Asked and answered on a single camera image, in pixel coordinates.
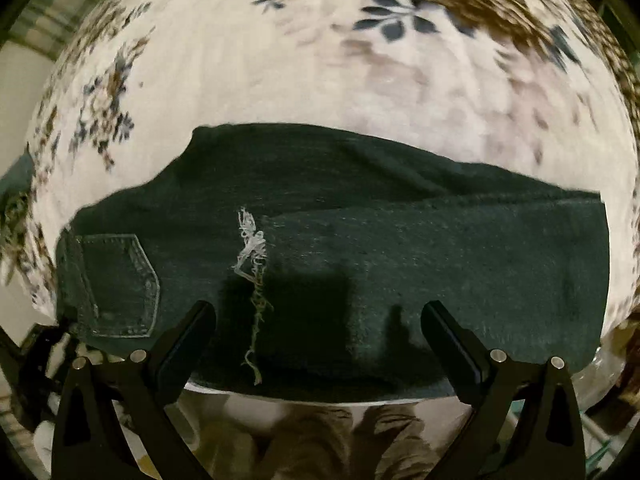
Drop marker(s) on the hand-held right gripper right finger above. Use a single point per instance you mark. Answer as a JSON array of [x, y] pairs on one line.
[[450, 345]]

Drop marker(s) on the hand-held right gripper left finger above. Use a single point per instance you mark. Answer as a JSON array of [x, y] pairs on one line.
[[187, 345]]

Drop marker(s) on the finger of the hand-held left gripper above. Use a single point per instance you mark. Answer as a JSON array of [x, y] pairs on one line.
[[32, 360]]

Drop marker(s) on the dark blue jeans pants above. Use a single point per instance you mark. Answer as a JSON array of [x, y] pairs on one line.
[[400, 260]]

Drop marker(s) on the person's legs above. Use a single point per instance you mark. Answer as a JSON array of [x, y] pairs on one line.
[[300, 440]]

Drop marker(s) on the teal plastic crate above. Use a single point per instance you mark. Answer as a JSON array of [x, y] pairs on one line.
[[607, 442]]

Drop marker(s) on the floral printed blanket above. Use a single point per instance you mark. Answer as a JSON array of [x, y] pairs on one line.
[[300, 60]]

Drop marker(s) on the green plaid curtain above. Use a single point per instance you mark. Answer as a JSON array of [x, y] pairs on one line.
[[40, 20]]

